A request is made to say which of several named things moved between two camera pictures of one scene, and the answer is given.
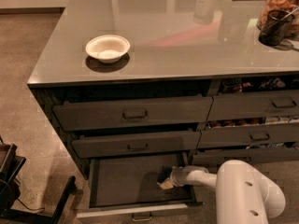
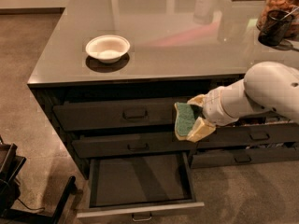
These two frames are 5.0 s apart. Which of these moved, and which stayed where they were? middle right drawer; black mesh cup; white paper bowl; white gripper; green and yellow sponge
Moved: white gripper; green and yellow sponge
Stayed: middle right drawer; white paper bowl; black mesh cup
